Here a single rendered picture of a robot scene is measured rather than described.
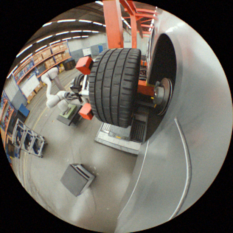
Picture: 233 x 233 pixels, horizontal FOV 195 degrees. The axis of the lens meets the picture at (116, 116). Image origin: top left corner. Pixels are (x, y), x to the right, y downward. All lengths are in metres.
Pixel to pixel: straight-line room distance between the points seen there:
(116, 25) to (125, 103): 0.93
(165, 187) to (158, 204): 0.04
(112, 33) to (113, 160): 1.75
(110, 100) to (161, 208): 0.37
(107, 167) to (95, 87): 1.13
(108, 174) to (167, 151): 1.13
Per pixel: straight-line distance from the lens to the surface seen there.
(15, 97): 10.98
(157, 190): 0.17
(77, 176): 1.06
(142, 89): 1.10
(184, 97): 0.15
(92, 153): 1.29
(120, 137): 1.08
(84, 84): 0.46
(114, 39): 1.00
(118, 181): 1.26
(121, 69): 0.31
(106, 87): 0.31
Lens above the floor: 1.18
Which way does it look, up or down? 56 degrees down
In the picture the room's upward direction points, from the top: 7 degrees counter-clockwise
